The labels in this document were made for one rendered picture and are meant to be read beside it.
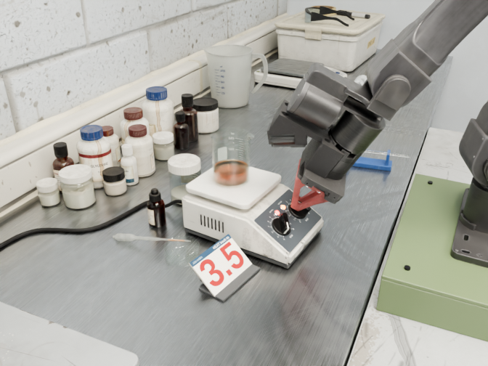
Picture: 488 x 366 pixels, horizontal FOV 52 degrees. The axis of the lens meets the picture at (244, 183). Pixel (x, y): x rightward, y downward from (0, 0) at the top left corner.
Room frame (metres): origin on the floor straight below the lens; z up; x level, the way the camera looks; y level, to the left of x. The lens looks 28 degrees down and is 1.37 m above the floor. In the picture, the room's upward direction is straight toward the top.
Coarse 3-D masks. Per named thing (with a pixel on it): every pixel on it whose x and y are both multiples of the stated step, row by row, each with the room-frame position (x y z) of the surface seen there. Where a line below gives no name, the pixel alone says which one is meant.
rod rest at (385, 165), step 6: (390, 150) 0.96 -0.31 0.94; (360, 162) 0.96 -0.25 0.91; (366, 162) 0.96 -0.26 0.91; (372, 162) 0.96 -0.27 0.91; (378, 162) 0.96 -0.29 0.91; (384, 162) 0.96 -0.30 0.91; (390, 162) 0.96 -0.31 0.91; (372, 168) 0.94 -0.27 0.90; (378, 168) 0.94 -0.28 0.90; (384, 168) 0.94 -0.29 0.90; (390, 168) 0.93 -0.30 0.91
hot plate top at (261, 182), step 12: (252, 168) 0.77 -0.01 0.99; (192, 180) 0.73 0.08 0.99; (204, 180) 0.72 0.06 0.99; (252, 180) 0.72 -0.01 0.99; (264, 180) 0.72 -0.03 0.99; (276, 180) 0.73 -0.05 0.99; (192, 192) 0.69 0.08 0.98; (204, 192) 0.68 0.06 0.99; (216, 192) 0.68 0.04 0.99; (228, 192) 0.68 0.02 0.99; (240, 192) 0.68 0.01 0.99; (252, 192) 0.68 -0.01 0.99; (264, 192) 0.69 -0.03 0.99; (228, 204) 0.66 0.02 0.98; (240, 204) 0.65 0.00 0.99; (252, 204) 0.66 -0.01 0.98
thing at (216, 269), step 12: (228, 240) 0.63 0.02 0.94; (216, 252) 0.60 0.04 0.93; (228, 252) 0.61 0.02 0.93; (240, 252) 0.62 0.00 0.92; (204, 264) 0.57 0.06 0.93; (216, 264) 0.58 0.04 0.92; (228, 264) 0.59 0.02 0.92; (240, 264) 0.60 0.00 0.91; (204, 276) 0.56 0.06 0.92; (216, 276) 0.57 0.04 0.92; (228, 276) 0.58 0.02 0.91; (216, 288) 0.55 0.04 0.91
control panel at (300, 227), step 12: (288, 192) 0.73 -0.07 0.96; (276, 204) 0.69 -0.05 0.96; (288, 204) 0.70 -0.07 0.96; (264, 216) 0.65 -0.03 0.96; (276, 216) 0.66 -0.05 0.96; (288, 216) 0.67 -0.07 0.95; (312, 216) 0.70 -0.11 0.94; (264, 228) 0.63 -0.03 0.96; (300, 228) 0.66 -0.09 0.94; (276, 240) 0.62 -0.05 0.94; (288, 240) 0.63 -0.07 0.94; (300, 240) 0.64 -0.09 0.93
